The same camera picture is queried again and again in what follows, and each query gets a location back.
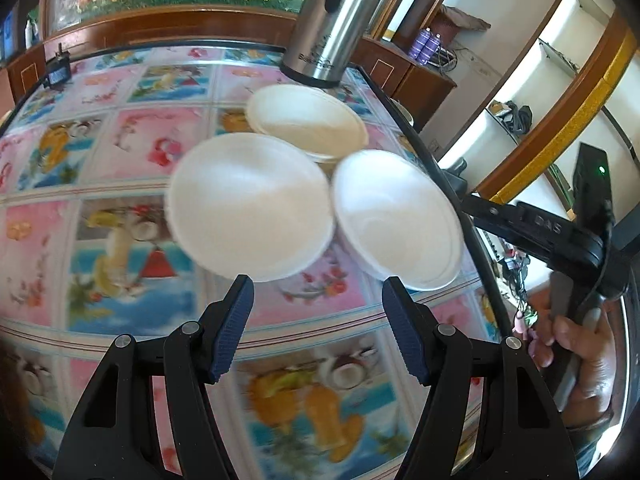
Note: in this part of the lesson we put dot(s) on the cream bowl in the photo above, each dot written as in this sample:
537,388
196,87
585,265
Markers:
305,115

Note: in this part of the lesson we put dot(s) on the white bottle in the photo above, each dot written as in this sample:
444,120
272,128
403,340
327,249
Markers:
31,32

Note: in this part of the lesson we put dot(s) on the wooden low cabinet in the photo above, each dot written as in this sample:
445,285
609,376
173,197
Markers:
400,80

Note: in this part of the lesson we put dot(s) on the large white bowl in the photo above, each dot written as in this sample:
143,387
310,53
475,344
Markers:
250,205

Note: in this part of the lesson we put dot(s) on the small black device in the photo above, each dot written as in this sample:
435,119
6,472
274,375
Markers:
57,70

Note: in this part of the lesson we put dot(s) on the purple spray can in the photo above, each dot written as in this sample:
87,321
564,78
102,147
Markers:
420,45
434,49

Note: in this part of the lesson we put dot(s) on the person's right hand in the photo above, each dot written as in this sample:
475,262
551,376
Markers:
595,370

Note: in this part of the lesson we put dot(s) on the red woven basket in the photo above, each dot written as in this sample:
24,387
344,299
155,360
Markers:
460,22

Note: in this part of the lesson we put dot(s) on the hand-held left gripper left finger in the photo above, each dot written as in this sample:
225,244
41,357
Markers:
232,325

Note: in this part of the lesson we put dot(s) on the black shelf item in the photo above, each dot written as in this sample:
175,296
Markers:
517,117

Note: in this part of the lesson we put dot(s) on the fruit print tablecloth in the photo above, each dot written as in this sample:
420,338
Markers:
125,160

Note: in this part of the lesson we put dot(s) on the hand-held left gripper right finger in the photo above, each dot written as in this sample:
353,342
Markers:
407,330

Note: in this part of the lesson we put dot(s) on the stainless steel thermos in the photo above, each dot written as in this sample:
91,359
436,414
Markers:
335,25

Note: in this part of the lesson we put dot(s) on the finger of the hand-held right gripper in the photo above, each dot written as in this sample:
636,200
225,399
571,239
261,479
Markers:
456,175

